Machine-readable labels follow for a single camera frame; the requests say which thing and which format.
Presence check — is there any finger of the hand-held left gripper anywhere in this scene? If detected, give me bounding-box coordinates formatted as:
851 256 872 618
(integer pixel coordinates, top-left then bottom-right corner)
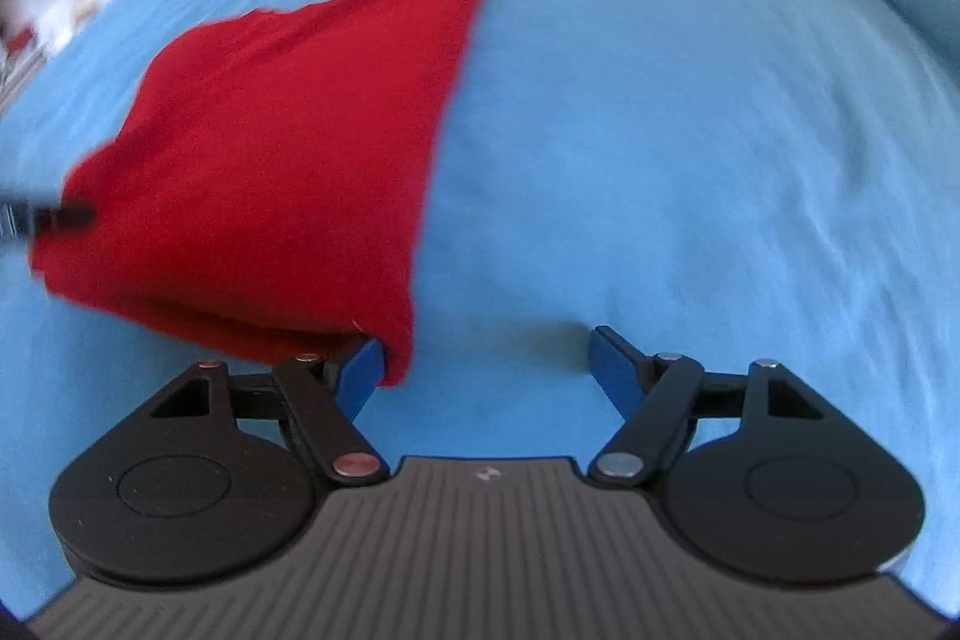
0 186 96 245

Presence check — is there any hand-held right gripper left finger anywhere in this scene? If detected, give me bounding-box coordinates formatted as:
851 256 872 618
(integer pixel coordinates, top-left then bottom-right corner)
112 340 388 485

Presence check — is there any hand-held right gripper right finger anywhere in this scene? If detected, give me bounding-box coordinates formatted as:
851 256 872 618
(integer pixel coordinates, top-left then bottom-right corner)
588 325 863 488

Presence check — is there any red knit sweater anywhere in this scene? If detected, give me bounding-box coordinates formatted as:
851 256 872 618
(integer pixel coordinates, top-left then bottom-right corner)
28 0 490 390

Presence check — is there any blue bed sheet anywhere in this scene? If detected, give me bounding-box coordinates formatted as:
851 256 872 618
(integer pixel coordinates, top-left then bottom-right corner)
0 0 960 611

